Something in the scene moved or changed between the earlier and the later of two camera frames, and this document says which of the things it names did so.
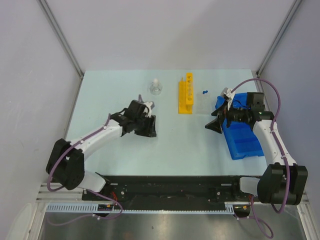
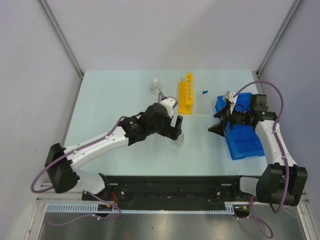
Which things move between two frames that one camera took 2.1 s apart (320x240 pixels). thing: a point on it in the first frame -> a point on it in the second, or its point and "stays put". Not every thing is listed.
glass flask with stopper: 155,88 stays put
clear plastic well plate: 203,104 stays put
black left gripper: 149,131 -> 170,131
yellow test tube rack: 185,99 stays put
